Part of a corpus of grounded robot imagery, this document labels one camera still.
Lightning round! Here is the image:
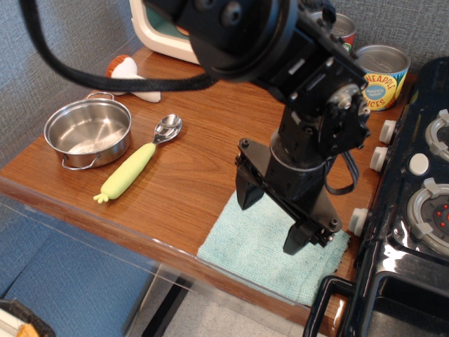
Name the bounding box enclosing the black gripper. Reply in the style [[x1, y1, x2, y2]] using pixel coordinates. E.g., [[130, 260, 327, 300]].
[[236, 138, 342, 255]]

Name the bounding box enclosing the light blue towel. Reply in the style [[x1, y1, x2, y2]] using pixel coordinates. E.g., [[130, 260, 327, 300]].
[[197, 194, 350, 306]]

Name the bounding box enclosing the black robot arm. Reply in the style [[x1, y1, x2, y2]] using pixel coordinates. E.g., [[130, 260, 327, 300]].
[[146, 1, 370, 255]]

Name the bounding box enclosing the grey stove knob bottom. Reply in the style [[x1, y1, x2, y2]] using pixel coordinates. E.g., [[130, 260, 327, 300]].
[[349, 208, 368, 237]]

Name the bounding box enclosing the grey stove knob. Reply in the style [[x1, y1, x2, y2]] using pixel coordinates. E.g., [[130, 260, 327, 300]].
[[349, 208, 368, 237], [370, 147, 388, 173], [379, 120, 396, 145]]

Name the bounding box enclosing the grey stove knob middle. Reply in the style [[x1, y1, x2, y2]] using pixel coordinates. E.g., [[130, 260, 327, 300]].
[[370, 147, 388, 173]]

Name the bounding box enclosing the grey stove knob top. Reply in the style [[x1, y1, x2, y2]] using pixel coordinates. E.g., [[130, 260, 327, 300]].
[[379, 120, 396, 145]]

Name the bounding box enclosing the black toy stove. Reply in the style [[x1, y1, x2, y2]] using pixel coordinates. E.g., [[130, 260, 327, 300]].
[[304, 57, 448, 336]]

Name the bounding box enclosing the pineapple slices can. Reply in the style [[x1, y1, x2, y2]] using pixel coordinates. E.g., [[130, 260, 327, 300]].
[[356, 45, 410, 111]]

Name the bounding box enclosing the tomato sauce can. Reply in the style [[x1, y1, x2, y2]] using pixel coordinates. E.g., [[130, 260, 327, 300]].
[[311, 12, 356, 52]]

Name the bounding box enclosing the small steel pot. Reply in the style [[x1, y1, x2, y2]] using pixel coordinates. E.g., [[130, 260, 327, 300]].
[[43, 93, 132, 171]]

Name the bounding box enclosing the plush mushroom toy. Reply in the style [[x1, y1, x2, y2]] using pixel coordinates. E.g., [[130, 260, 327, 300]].
[[105, 55, 161, 103]]

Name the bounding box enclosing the teal toy microwave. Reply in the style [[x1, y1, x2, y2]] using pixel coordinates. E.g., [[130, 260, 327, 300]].
[[129, 0, 199, 64]]

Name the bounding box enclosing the orange object at corner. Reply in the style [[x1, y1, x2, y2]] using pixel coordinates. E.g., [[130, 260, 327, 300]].
[[15, 324, 40, 337]]

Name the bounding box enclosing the spoon with green handle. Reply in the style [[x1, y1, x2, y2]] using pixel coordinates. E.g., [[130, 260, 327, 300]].
[[93, 114, 182, 204]]

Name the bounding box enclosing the black braided cable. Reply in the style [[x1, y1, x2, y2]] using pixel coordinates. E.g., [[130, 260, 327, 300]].
[[19, 0, 218, 93]]

